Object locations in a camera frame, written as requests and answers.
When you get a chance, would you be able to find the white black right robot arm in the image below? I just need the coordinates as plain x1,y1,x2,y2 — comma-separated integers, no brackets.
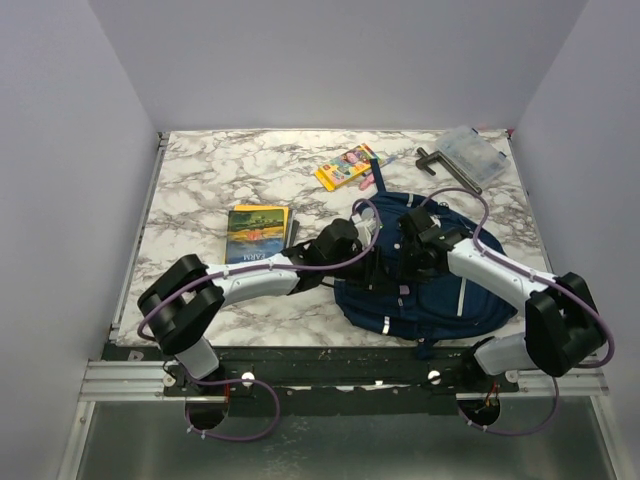
399,206,607,392

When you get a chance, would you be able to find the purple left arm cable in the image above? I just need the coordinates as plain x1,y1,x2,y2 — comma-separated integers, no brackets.
136,197,385,443

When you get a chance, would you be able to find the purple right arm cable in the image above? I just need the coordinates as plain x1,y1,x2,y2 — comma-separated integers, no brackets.
422,187,616,437

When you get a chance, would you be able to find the dark metal T-handle tool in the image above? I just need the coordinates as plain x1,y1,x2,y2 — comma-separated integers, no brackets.
415,147,484,196

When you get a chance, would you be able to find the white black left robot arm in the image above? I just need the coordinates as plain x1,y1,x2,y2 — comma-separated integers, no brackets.
137,214,381,395

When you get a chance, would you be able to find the aluminium extrusion rail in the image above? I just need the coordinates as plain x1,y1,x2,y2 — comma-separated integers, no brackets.
79,361,176,402

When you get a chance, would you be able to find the clear plastic organizer box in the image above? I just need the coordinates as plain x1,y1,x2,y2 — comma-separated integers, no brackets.
435,126,509,189

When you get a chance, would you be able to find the Animal Farm book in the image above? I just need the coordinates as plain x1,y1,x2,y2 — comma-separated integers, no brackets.
225,210,289,264

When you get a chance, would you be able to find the pink eraser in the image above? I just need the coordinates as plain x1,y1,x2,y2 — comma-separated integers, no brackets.
359,174,375,191

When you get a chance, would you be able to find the yellow crayon box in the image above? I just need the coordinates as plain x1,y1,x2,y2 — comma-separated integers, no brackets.
314,144,379,192

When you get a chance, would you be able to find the blue pen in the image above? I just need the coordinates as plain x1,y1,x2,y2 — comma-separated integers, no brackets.
378,156,398,168

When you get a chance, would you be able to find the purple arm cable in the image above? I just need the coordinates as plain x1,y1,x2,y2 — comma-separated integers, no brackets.
136,197,385,443
422,187,616,437

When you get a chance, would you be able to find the navy blue student backpack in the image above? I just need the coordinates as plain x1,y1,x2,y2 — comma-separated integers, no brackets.
334,169,517,346

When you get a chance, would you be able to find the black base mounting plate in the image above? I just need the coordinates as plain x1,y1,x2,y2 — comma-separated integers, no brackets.
100,344,518,417

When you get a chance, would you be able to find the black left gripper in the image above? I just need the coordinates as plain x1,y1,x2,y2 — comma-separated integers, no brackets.
324,245,397,295

